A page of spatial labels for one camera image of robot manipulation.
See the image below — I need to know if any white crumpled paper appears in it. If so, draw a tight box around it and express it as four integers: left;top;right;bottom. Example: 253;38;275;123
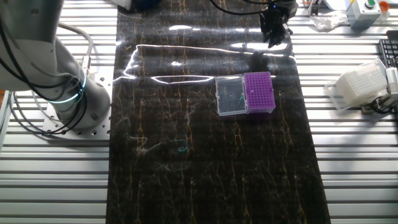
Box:
309;11;349;32

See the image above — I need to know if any purple pipette tip holder box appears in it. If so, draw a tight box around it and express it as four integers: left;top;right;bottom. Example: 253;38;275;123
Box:
215;71;277;118

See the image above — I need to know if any grey green button box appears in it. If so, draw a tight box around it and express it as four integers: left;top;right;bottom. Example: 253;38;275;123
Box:
346;0;382;31

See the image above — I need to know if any orange capped white object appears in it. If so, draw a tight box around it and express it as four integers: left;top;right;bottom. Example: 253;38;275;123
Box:
377;1;391;24

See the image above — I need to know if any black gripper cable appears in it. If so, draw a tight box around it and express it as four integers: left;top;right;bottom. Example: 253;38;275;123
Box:
210;0;271;16

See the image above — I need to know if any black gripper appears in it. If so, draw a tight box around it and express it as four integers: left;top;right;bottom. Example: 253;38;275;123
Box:
259;0;298;49

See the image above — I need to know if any black keyboard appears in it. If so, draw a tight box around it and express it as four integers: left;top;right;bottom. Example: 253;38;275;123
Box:
378;30;398;68

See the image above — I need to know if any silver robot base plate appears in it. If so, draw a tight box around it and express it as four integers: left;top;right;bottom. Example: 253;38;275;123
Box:
42;67;113;138

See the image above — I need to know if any dark marble pattern mat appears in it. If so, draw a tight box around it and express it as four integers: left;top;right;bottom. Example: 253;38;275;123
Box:
105;0;332;224

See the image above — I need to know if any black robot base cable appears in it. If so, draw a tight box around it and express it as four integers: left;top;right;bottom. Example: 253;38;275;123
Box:
0;18;88;136

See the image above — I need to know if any white pipette tip box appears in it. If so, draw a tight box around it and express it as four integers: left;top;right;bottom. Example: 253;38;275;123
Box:
323;58;389;111

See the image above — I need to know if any grey hose cable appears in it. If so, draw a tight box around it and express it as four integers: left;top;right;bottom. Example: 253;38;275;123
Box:
57;22;94;75

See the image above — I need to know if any black cable loop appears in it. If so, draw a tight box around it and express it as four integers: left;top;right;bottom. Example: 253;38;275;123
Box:
370;98;389;115

